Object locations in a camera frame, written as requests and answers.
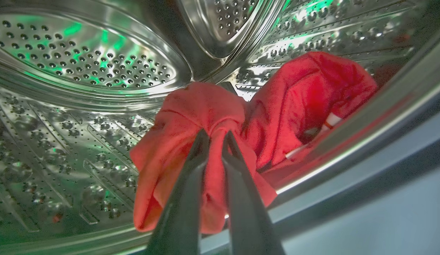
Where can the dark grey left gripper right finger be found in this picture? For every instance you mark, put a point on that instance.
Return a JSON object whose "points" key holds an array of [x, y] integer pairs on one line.
{"points": [[248, 216]]}

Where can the red garment with white stripe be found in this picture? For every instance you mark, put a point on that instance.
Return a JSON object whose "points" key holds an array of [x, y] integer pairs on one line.
{"points": [[298, 106]]}

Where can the stainless steel washing machine drum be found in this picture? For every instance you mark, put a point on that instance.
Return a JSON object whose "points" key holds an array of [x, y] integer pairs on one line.
{"points": [[81, 106]]}

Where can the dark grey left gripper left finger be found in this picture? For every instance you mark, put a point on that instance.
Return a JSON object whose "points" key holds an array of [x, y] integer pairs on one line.
{"points": [[180, 216]]}

